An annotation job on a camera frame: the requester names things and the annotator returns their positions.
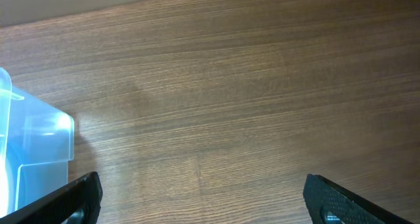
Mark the clear plastic storage bin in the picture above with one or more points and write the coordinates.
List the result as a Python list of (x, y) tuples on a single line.
[(37, 143)]

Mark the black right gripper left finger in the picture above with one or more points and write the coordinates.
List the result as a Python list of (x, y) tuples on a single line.
[(76, 202)]

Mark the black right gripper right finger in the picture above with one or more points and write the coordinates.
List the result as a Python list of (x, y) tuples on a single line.
[(327, 202)]

